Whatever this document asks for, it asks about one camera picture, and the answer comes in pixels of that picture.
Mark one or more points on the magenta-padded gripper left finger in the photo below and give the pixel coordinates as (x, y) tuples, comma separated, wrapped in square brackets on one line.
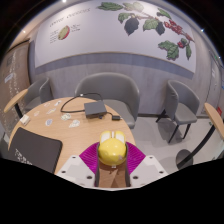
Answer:
[(71, 168)]

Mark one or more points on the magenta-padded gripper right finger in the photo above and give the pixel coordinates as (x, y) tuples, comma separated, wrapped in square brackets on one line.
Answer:
[(150, 168)]

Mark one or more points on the yellow computer mouse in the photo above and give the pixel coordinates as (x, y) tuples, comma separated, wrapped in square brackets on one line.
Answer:
[(112, 150)]

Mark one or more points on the black mouse pad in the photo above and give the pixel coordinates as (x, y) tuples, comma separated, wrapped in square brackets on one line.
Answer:
[(33, 148)]

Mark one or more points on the small white sachet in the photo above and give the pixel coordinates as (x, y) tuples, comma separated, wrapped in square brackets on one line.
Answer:
[(36, 113), (57, 103), (46, 104), (51, 111), (65, 117), (74, 124), (48, 122)]

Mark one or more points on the small black plug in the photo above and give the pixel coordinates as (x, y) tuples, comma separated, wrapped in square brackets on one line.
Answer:
[(115, 117)]

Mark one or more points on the black flat box device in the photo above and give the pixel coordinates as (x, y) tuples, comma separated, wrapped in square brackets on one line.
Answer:
[(95, 109)]

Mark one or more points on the small white box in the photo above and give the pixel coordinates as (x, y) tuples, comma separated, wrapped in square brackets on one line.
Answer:
[(25, 119)]

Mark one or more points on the grey upholstered chair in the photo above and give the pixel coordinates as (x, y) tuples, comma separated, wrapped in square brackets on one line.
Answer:
[(36, 91), (185, 106), (110, 88)]

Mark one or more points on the round wooden side table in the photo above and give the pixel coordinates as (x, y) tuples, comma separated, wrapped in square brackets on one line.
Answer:
[(215, 118), (15, 99)]

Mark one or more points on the brown wall panel with writing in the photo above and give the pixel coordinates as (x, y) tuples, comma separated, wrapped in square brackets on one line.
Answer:
[(13, 76)]

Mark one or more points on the white wall mural panel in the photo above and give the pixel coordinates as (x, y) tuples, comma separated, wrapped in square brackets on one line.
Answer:
[(100, 33)]

